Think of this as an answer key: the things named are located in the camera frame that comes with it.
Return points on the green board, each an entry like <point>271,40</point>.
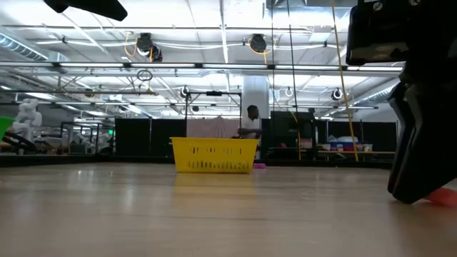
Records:
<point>5,128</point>

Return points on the table with storage bins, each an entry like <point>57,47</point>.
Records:
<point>342,144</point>

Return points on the black metal rig frame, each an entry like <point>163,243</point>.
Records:
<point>214,93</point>

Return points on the black partition panel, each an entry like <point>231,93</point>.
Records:
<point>285,137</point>
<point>143,137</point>

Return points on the pink hanging cloth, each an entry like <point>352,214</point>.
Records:
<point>212,128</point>

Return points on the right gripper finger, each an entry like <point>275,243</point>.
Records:
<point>428,142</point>

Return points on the long ceiling light bar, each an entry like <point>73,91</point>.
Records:
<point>160,65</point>

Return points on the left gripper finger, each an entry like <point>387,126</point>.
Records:
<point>100,9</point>

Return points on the yellow plastic basket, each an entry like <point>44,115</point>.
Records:
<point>182,150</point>

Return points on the person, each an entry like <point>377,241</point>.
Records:
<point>248,126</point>

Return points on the white humanoid robot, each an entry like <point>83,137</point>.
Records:
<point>28,118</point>

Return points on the white square pillar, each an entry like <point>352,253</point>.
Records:
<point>256,94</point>

